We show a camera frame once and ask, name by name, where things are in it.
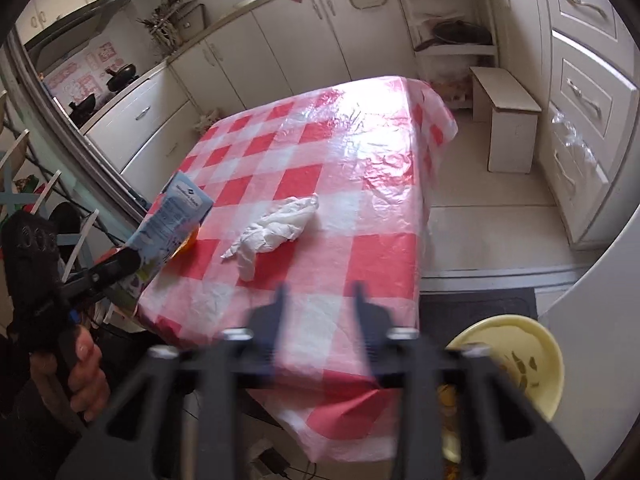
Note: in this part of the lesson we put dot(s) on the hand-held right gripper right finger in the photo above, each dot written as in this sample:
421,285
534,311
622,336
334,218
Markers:
367,330

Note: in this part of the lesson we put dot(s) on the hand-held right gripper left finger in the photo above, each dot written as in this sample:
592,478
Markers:
272,330

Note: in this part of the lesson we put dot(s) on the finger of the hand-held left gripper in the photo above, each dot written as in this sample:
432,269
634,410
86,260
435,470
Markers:
107,270

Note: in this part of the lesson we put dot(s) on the drink carton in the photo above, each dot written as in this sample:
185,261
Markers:
165,215

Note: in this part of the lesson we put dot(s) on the orange snack bag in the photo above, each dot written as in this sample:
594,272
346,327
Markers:
189,240

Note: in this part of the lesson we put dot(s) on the white tissue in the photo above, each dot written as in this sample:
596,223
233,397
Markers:
275,225

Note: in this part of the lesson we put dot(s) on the yellow plastic basin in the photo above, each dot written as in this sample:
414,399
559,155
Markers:
505,335

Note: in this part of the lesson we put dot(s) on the person's left hand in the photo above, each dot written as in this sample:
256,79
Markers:
87,375

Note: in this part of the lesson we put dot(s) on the white folding rack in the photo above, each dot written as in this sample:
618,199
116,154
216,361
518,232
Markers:
35,195

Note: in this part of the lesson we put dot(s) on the black floor mat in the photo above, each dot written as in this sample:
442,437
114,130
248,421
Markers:
475,310

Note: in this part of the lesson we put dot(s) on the black power adapter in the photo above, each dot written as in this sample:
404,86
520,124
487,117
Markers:
275,462

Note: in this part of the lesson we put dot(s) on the cream corner drawer cabinet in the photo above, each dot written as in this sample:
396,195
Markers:
145,125

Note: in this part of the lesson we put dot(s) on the red white checkered tablecloth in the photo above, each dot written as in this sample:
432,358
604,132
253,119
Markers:
325,185

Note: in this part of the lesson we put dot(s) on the black stovetop wok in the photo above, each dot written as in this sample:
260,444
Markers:
82,107

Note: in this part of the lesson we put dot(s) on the black cooking pot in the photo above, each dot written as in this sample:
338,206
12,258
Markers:
121,77

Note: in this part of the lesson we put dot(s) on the range hood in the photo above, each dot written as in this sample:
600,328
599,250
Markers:
75,20

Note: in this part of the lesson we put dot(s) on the utensil holder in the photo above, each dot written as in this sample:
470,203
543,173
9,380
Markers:
175,25

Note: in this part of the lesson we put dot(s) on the white stool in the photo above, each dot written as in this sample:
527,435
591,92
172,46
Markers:
510,110

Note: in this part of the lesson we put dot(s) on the clear plastic bag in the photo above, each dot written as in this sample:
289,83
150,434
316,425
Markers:
575,140

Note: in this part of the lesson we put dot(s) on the cream door cabinets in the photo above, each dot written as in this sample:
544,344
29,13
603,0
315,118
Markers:
300,45

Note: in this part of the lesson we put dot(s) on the white shelf rack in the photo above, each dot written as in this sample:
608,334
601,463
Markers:
450,55

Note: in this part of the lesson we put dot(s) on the dark wok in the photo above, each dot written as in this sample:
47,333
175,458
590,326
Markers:
460,35

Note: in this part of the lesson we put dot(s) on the metal door frame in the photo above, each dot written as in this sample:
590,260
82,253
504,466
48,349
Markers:
75,140

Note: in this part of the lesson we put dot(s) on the pink wall stickers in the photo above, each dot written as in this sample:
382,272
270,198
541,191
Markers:
75,75

